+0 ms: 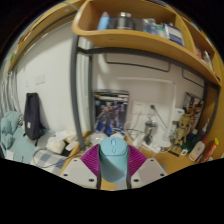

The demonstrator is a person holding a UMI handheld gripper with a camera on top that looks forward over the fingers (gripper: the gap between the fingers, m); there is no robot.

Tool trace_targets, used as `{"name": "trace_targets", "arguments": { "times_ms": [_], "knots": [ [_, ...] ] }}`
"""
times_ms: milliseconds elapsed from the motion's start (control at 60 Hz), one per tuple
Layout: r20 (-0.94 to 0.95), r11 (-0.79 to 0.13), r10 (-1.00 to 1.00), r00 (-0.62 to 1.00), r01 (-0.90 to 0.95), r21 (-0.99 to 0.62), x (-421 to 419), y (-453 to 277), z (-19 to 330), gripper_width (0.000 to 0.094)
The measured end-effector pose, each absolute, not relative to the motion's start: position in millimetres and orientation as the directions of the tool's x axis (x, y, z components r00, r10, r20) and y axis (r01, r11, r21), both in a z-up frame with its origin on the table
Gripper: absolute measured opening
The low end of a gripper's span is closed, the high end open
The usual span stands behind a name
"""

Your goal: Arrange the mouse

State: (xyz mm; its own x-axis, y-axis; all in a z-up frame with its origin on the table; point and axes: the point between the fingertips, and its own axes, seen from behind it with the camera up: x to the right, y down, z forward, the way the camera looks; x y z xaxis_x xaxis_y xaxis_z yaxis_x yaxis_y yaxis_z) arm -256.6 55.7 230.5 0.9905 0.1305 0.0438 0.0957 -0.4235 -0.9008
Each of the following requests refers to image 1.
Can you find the white wall-mounted box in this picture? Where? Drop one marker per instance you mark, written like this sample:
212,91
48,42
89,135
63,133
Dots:
178,115

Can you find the small white cube clock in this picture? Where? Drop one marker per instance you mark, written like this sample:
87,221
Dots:
184,152

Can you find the teal striped bed sheet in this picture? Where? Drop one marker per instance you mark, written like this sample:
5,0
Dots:
21,146

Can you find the wooden shelf unit with items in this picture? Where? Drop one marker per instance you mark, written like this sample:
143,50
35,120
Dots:
133,38

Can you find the silver metal cup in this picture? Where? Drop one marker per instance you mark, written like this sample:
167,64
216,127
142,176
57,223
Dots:
150,128

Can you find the black backpack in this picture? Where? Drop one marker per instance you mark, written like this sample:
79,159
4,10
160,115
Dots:
32,116

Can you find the light blue computer mouse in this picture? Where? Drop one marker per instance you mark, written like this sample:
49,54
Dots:
113,160

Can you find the teal pillow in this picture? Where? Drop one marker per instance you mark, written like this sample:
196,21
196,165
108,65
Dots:
6,128

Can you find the colourful printed box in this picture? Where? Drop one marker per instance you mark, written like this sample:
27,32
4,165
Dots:
195,103

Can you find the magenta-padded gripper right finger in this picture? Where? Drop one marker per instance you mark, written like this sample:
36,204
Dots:
148,171

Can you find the robot model kit box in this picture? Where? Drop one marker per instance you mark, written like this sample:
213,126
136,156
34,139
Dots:
111,113

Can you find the brown tree creature figurine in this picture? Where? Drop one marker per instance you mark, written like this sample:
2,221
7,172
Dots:
181,130

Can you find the grey metal shelf frame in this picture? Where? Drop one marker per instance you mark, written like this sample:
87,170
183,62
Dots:
75,100

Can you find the clear dome-shaped gadget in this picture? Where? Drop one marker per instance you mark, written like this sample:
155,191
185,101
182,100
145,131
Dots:
97,138

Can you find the blue and white plaid blanket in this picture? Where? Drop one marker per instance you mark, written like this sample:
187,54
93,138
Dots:
46,158

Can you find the white crumpled tissue pack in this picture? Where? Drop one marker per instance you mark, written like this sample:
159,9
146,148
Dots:
60,141

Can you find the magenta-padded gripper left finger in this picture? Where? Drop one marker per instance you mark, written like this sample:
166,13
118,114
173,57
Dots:
78,171

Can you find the white bottle with red cap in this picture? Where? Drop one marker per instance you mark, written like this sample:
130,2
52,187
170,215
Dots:
197,150

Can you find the white wall socket plate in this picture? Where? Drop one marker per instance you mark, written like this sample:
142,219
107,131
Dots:
138,108

